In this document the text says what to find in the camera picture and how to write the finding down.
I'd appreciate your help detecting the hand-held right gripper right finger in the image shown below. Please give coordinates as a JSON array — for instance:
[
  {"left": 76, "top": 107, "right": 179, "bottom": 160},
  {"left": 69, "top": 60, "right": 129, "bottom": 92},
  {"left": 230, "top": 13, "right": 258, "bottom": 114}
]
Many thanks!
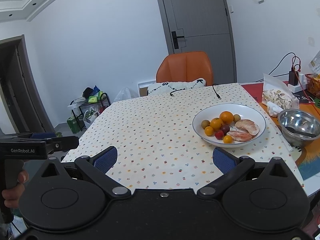
[{"left": 196, "top": 147, "right": 292, "bottom": 201}]

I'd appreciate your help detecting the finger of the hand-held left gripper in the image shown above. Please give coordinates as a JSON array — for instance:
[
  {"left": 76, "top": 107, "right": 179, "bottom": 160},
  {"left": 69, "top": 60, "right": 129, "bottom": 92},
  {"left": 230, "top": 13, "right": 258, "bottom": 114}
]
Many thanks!
[
  {"left": 46, "top": 136, "right": 80, "bottom": 155},
  {"left": 17, "top": 132, "right": 57, "bottom": 143}
]

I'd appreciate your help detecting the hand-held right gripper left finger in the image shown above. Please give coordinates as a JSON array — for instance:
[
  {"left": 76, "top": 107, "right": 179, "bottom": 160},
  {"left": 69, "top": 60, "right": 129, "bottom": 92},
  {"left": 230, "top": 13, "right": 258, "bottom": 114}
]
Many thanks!
[{"left": 40, "top": 146, "right": 132, "bottom": 201}]

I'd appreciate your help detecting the peeled pomelo segment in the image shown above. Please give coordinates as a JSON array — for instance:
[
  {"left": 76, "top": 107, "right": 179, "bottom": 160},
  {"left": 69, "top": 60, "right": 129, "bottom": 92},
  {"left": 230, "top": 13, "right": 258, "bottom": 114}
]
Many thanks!
[
  {"left": 226, "top": 130, "right": 253, "bottom": 142},
  {"left": 235, "top": 119, "right": 260, "bottom": 136}
]

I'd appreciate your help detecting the medium orange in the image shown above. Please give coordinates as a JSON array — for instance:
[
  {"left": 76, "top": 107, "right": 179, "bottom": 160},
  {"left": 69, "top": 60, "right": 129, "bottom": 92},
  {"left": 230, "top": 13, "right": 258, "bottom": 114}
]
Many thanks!
[{"left": 209, "top": 117, "right": 224, "bottom": 131}]

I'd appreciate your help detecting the large orange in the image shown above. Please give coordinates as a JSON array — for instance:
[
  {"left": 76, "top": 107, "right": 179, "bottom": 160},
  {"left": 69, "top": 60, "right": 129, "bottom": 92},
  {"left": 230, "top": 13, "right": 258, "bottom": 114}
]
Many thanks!
[{"left": 219, "top": 111, "right": 234, "bottom": 125}]

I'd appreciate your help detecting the white plate with blue rim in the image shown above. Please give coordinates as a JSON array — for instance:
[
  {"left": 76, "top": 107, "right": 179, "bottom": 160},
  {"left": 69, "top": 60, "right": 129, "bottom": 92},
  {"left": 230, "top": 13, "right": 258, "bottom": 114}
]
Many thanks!
[{"left": 192, "top": 103, "right": 267, "bottom": 148}]

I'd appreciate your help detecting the person's left hand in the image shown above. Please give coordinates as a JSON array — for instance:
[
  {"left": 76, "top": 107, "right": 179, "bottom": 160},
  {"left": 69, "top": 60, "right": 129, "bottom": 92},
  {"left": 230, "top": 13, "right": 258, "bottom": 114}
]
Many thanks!
[{"left": 2, "top": 169, "right": 29, "bottom": 208}]

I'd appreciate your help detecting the white bag with green items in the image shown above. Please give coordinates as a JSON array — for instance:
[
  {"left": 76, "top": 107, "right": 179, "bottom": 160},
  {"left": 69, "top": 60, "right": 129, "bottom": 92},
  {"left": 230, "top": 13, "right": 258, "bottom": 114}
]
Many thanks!
[{"left": 83, "top": 106, "right": 101, "bottom": 129}]

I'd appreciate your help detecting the white cloth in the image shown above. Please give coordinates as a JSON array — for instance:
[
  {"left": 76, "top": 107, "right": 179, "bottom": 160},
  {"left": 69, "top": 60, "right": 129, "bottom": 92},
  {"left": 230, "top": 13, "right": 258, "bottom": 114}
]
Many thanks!
[{"left": 67, "top": 97, "right": 87, "bottom": 108}]

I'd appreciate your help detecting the green box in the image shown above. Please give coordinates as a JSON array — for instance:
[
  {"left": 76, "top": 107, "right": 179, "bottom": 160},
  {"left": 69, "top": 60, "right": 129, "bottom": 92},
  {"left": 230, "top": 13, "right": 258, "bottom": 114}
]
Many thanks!
[{"left": 88, "top": 91, "right": 104, "bottom": 103}]

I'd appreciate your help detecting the dotted white tablecloth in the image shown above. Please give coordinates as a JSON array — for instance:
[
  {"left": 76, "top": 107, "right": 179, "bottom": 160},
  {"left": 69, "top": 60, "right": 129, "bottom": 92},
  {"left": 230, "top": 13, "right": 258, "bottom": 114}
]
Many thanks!
[{"left": 61, "top": 83, "right": 304, "bottom": 190}]

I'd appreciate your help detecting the black metal rack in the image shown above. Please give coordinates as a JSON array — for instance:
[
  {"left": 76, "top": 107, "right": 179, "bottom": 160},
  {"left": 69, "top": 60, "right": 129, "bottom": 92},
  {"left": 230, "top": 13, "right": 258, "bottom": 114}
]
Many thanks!
[{"left": 71, "top": 92, "right": 112, "bottom": 130}]

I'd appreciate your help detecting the clear plastic bag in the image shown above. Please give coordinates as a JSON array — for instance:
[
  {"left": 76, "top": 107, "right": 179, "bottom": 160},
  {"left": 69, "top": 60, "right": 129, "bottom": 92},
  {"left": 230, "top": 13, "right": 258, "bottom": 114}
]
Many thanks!
[{"left": 114, "top": 87, "right": 132, "bottom": 102}]

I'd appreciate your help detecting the red mat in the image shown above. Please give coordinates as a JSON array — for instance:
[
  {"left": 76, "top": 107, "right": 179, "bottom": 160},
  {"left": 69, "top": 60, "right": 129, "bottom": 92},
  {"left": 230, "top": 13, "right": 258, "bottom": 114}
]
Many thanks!
[{"left": 241, "top": 81, "right": 290, "bottom": 105}]

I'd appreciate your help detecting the white framed board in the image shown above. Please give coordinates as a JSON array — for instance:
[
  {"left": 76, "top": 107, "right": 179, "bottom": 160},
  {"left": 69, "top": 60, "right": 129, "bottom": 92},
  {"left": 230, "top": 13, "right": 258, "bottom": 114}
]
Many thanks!
[{"left": 137, "top": 80, "right": 157, "bottom": 97}]

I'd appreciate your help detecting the patterned tissue pack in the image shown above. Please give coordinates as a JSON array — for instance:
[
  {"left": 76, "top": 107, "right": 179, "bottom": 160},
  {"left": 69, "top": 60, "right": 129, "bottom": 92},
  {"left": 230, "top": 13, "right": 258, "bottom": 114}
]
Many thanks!
[{"left": 261, "top": 73, "right": 300, "bottom": 117}]

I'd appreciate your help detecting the black spoon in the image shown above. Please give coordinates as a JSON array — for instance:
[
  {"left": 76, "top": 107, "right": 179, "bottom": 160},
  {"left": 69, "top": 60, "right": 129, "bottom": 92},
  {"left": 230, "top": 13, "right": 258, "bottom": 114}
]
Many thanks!
[{"left": 285, "top": 126, "right": 317, "bottom": 138}]

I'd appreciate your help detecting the steel bowl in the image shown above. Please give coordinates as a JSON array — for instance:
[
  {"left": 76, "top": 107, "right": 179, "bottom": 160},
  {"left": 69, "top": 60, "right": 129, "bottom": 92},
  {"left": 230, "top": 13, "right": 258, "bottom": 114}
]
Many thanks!
[{"left": 277, "top": 109, "right": 320, "bottom": 148}]

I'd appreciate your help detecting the white pillow with black stitching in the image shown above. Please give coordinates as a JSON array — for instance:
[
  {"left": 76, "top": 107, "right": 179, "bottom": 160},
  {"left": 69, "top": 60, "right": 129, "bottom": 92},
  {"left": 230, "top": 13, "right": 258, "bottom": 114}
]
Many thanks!
[{"left": 147, "top": 78, "right": 207, "bottom": 95}]

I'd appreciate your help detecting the orange chair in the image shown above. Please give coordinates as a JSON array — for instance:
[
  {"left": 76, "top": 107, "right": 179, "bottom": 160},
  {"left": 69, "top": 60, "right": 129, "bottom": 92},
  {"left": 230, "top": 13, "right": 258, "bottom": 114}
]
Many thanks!
[{"left": 156, "top": 51, "right": 214, "bottom": 87}]

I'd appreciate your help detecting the white power strip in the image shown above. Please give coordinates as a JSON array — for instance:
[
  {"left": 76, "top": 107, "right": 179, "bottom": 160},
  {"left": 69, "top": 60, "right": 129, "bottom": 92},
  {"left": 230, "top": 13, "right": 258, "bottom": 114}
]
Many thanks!
[{"left": 287, "top": 74, "right": 307, "bottom": 93}]

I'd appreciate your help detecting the black charger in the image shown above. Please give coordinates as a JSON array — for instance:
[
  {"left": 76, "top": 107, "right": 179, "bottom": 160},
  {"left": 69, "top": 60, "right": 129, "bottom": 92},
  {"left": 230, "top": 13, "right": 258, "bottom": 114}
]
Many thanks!
[{"left": 289, "top": 66, "right": 299, "bottom": 85}]

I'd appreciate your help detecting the red plastic basket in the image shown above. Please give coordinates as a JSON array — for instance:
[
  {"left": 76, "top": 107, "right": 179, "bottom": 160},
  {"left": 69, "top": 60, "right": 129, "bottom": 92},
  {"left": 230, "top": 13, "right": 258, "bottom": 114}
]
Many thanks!
[{"left": 305, "top": 74, "right": 320, "bottom": 98}]

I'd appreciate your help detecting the grey door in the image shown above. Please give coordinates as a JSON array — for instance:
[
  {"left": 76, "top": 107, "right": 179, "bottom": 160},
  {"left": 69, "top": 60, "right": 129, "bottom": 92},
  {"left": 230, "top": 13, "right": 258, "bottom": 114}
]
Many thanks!
[{"left": 153, "top": 0, "right": 237, "bottom": 83}]

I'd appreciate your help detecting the black straight cable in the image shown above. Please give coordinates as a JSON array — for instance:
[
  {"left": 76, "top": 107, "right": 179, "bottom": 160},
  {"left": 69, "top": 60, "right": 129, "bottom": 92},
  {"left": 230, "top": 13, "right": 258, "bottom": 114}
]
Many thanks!
[{"left": 212, "top": 84, "right": 222, "bottom": 100}]

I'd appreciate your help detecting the dark brown door frame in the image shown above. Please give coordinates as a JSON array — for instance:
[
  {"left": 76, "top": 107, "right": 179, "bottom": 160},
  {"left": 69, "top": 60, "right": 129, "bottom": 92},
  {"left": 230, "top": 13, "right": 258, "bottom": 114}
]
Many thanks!
[{"left": 0, "top": 34, "right": 54, "bottom": 137}]

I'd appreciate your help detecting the black power cable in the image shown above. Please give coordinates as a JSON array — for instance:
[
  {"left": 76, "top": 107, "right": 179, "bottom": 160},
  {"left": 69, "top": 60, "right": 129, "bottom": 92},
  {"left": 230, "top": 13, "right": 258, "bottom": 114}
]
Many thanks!
[{"left": 252, "top": 52, "right": 297, "bottom": 83}]

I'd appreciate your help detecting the red cable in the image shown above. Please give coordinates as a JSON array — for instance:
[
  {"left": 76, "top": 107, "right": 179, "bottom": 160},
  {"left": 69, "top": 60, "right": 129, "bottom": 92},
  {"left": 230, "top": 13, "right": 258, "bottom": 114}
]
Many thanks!
[{"left": 291, "top": 56, "right": 313, "bottom": 103}]

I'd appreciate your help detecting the black door handle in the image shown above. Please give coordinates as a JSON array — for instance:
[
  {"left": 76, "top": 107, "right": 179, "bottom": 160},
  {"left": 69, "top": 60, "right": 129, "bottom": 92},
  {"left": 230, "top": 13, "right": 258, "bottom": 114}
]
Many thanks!
[{"left": 171, "top": 31, "right": 185, "bottom": 50}]

